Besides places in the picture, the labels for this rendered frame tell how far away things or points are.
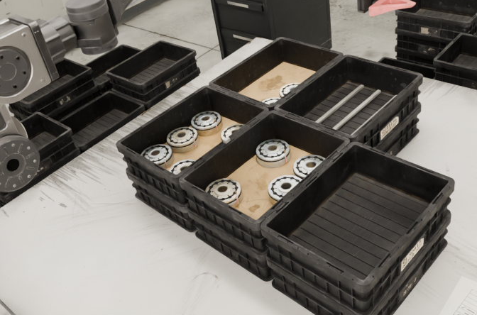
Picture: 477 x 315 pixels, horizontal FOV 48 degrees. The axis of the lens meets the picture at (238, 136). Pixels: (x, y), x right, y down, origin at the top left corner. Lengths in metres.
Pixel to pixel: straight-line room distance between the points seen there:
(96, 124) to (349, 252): 1.84
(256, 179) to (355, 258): 0.40
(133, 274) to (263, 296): 0.39
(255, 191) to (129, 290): 0.44
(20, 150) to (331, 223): 0.79
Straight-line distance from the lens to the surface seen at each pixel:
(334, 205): 1.47
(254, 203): 1.50
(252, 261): 1.45
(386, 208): 1.46
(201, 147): 1.74
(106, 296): 1.58
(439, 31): 2.99
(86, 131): 2.87
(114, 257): 1.66
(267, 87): 1.98
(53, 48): 1.07
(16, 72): 1.05
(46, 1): 4.64
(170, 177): 1.49
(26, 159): 1.40
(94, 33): 1.10
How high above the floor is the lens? 1.85
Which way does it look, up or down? 36 degrees down
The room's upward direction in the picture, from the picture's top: 11 degrees counter-clockwise
